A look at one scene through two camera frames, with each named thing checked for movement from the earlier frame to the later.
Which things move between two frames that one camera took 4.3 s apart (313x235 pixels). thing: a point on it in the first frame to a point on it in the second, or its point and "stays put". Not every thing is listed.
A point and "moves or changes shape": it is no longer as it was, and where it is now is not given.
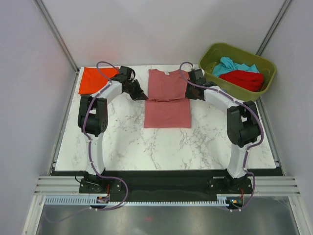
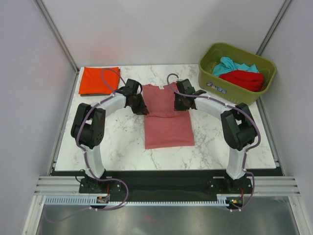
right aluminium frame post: (282, 11) stays put
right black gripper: (188, 95) to (177, 106)
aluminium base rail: (266, 185) stays put
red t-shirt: (247, 80) stays put
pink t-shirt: (167, 105) moves or changes shape
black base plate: (165, 183) stays put
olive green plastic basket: (246, 76) stays put
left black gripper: (139, 95) to (142, 109)
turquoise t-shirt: (226, 64) stays put
